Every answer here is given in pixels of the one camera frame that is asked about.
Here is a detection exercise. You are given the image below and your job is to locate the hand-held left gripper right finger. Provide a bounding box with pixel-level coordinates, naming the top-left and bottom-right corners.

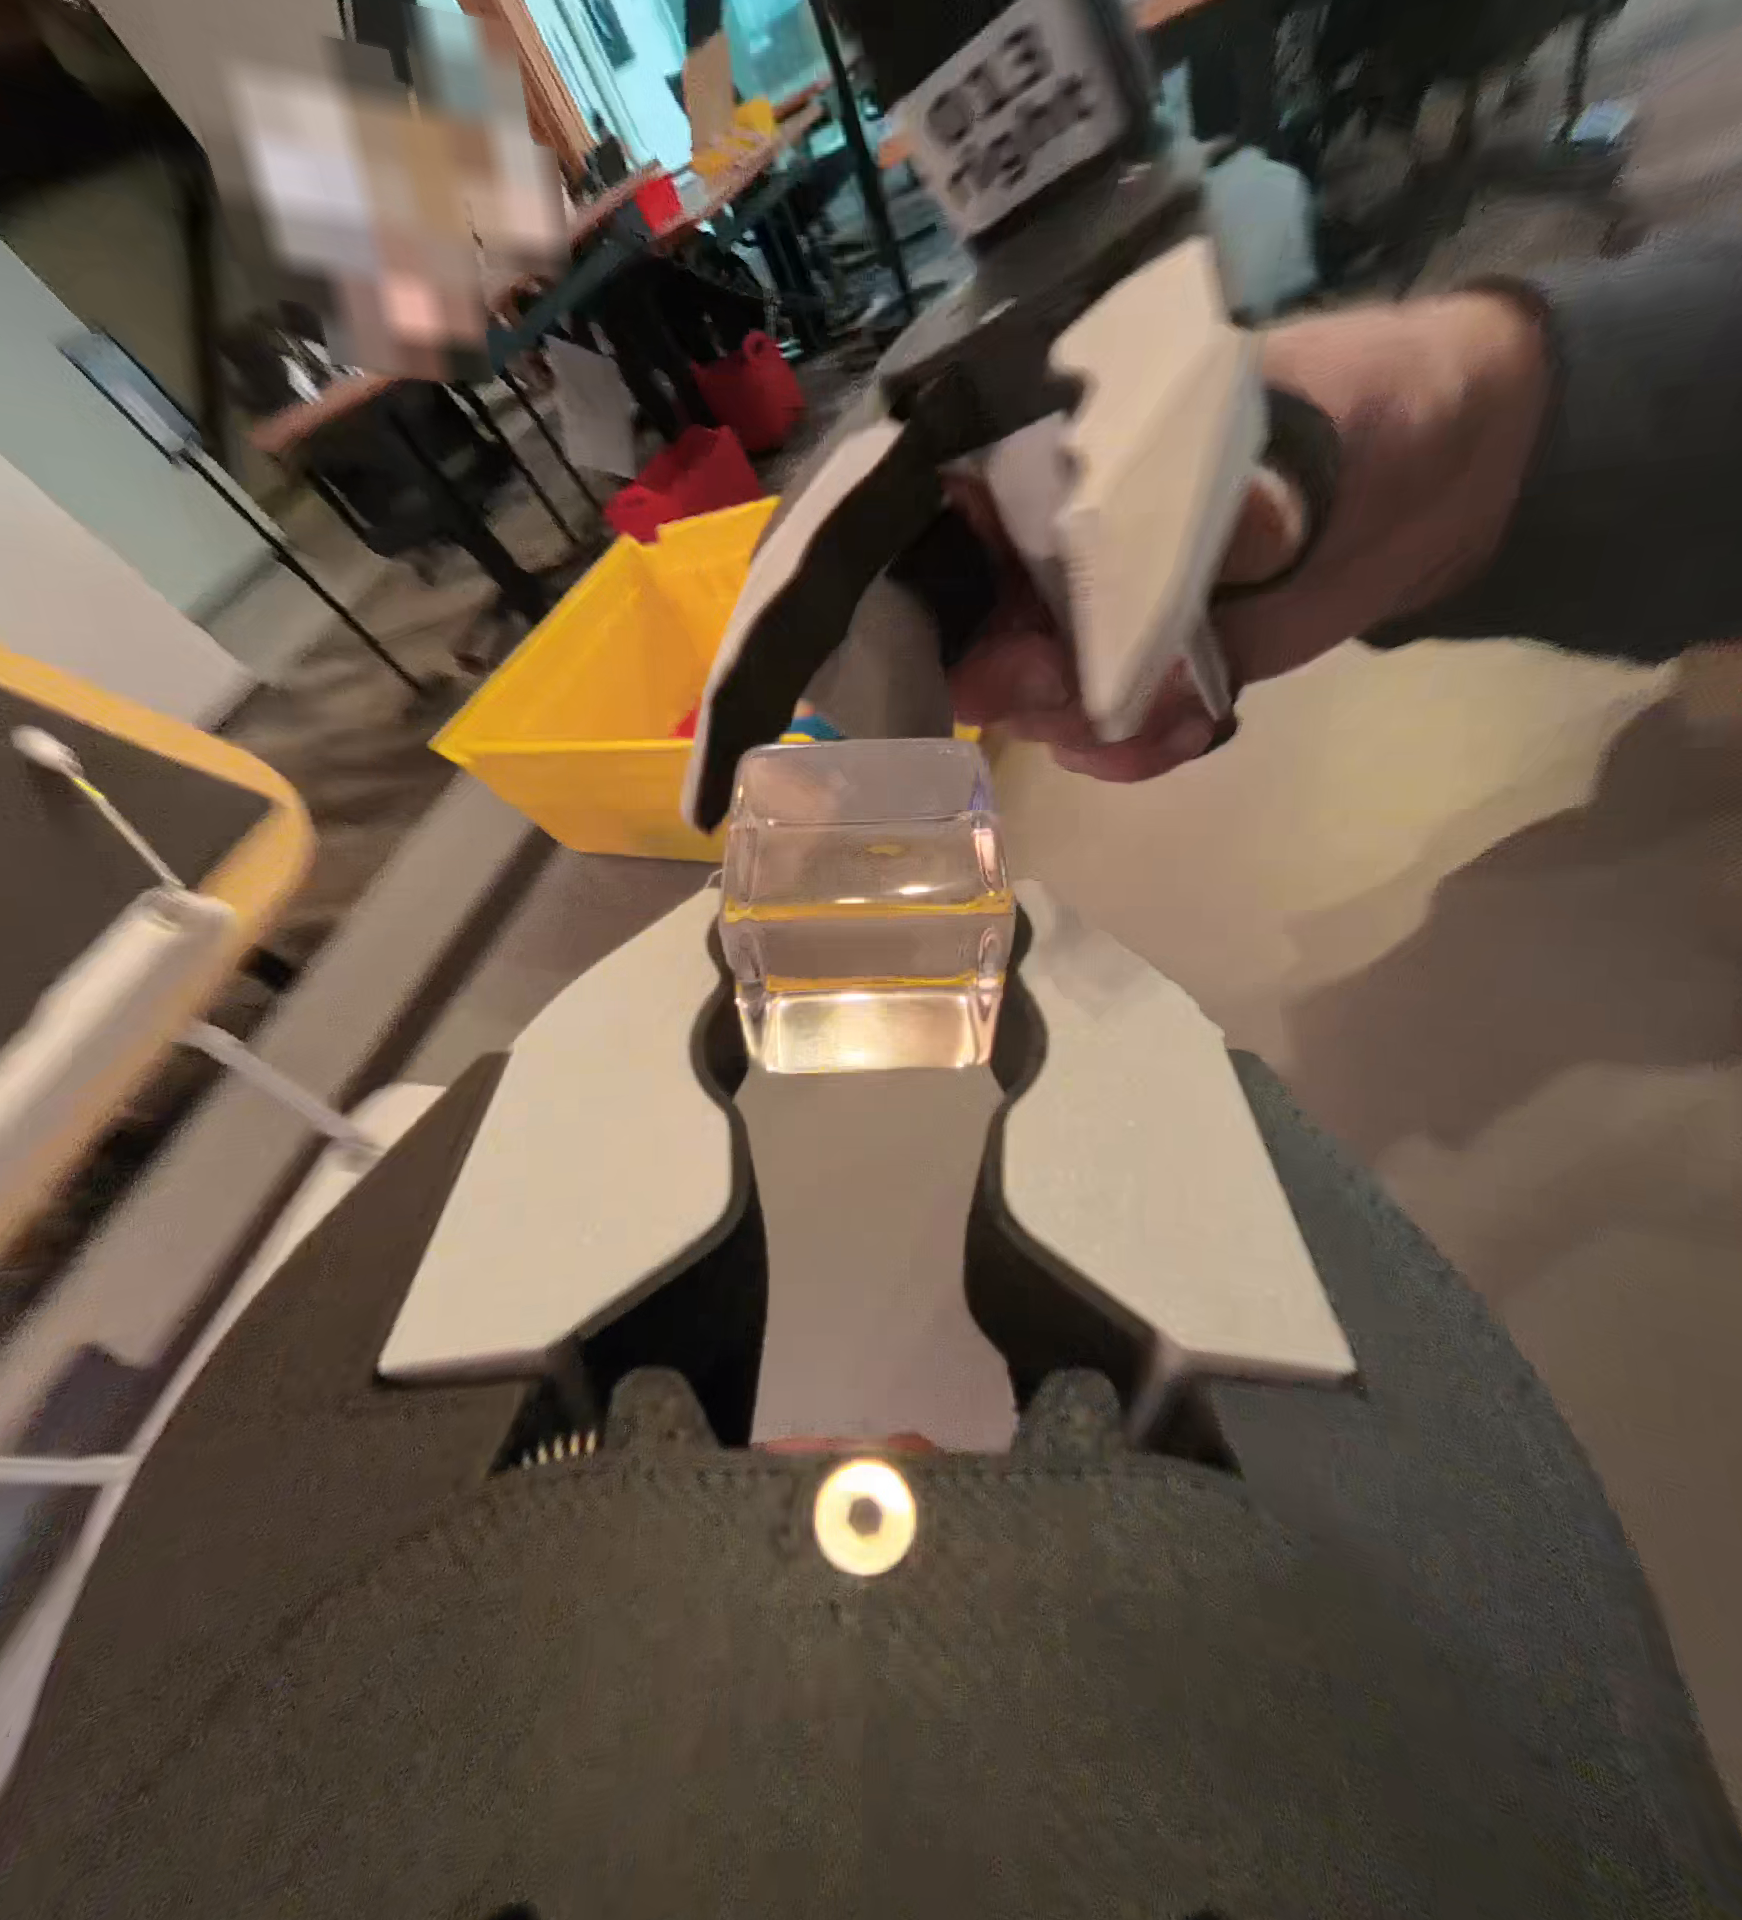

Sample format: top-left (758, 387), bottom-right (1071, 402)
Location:
top-left (961, 876), bottom-right (1360, 1449)

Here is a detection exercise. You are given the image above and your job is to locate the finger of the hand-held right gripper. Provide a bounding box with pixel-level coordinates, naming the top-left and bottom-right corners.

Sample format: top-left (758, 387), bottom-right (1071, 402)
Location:
top-left (678, 416), bottom-right (953, 837)
top-left (982, 231), bottom-right (1276, 748)

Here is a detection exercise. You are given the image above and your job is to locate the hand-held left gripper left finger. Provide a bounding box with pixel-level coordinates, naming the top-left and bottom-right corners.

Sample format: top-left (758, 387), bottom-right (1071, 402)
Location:
top-left (376, 884), bottom-right (750, 1390)

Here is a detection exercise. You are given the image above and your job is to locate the clear acrylic cube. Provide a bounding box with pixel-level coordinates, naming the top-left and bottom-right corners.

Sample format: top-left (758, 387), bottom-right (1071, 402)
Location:
top-left (719, 738), bottom-right (1018, 1076)

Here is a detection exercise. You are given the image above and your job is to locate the person's right forearm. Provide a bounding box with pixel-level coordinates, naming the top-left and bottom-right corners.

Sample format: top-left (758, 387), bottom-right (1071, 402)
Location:
top-left (1363, 223), bottom-right (1742, 665)

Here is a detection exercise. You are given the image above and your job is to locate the person's right hand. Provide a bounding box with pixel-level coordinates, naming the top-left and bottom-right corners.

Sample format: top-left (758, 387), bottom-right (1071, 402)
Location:
top-left (947, 288), bottom-right (1559, 786)

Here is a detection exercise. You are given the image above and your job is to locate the red bag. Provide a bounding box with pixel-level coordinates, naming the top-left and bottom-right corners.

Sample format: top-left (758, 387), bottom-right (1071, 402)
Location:
top-left (689, 330), bottom-right (810, 455)
top-left (601, 424), bottom-right (773, 545)

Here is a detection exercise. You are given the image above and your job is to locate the yellow plastic bin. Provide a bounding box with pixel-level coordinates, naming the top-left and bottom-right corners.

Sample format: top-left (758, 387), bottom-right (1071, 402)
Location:
top-left (428, 493), bottom-right (988, 865)

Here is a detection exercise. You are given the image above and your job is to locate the white paper sheet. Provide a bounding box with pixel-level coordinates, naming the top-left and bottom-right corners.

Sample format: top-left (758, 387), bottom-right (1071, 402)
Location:
top-left (539, 336), bottom-right (645, 481)

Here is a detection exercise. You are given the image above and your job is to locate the wooden table with black legs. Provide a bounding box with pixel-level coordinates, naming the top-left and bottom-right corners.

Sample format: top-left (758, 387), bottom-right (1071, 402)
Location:
top-left (245, 359), bottom-right (596, 696)

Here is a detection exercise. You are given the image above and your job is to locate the white bar on board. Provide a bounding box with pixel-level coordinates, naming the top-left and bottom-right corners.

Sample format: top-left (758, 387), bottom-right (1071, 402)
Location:
top-left (0, 887), bottom-right (241, 1299)

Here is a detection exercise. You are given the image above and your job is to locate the black board with wooden edge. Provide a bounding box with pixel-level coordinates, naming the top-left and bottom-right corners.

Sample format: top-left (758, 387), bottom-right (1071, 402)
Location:
top-left (0, 603), bottom-right (319, 1352)

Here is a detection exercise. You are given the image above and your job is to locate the thin white cable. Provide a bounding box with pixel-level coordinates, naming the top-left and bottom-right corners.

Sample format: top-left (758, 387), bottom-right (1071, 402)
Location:
top-left (12, 725), bottom-right (187, 889)

